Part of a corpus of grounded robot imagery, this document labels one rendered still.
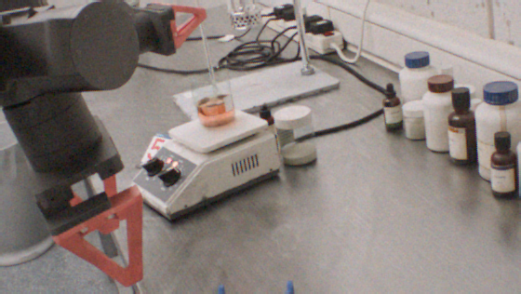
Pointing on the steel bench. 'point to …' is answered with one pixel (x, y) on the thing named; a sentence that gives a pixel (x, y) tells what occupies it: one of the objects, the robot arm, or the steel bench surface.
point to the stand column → (302, 39)
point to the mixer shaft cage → (245, 15)
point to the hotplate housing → (219, 172)
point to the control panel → (164, 169)
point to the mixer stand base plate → (267, 88)
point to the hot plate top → (211, 139)
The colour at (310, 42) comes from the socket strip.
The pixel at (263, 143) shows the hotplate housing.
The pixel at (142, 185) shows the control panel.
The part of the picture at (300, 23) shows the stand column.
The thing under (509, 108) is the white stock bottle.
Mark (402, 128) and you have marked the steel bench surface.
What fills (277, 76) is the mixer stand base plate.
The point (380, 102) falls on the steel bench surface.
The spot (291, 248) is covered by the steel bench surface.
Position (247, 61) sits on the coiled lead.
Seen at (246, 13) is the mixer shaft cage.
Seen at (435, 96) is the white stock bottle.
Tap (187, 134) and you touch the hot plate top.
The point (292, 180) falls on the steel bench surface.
